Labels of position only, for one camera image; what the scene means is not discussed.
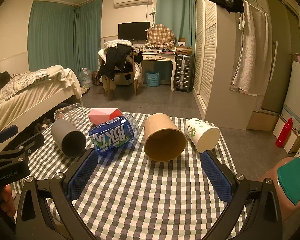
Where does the brown paper cup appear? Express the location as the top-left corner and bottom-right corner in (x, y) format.
(143, 113), (187, 162)

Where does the grey cup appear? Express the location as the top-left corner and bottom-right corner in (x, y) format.
(51, 119), (87, 158)

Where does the white printed paper cup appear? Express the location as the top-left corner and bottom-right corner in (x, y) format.
(185, 118), (221, 153)

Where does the person's hand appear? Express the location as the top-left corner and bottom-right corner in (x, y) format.
(0, 184), (16, 218)

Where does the bed with beige bedding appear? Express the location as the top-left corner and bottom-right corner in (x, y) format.
(0, 64), (83, 153)

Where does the clear plastic container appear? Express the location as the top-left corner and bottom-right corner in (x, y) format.
(54, 103), (84, 126)

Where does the brown stool green cushion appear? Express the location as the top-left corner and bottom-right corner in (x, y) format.
(257, 156), (300, 222)

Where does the black item on bed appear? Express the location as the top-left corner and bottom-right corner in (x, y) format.
(0, 71), (11, 90)

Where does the pink red box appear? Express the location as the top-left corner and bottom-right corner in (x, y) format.
(88, 108), (122, 125)

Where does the large water jug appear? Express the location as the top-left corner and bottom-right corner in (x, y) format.
(79, 68), (93, 88)

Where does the blue drink can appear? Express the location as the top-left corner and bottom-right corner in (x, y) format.
(88, 114), (140, 155)

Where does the red water bottle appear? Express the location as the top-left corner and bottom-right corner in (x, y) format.
(275, 118), (293, 148)

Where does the checkered tablecloth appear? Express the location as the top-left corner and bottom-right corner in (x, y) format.
(11, 107), (248, 240)

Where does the teal curtain left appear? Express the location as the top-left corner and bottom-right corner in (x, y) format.
(27, 0), (103, 74)

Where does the teal curtain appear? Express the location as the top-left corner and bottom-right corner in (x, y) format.
(155, 0), (196, 47)
(27, 0), (103, 74)

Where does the chair piled with clothes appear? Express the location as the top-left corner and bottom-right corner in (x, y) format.
(96, 39), (143, 95)

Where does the blue laundry basket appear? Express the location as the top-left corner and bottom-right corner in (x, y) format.
(146, 71), (160, 87)

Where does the hanging beige towel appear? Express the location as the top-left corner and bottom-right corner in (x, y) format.
(232, 1), (272, 95)

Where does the black monitor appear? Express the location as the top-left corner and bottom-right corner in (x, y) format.
(118, 22), (150, 41)

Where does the dark ribbed suitcase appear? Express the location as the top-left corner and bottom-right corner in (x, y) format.
(174, 54), (194, 93)

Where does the white desk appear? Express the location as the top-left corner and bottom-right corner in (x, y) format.
(141, 53), (177, 92)

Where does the plaid blanket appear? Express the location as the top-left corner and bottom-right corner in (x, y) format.
(145, 24), (175, 49)

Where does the brown cardboard box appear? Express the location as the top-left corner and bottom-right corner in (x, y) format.
(175, 46), (193, 56)

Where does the white louvered wardrobe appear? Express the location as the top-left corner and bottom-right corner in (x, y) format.
(193, 0), (262, 129)

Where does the teal curtain right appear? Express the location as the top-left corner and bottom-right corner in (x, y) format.
(155, 0), (196, 47)

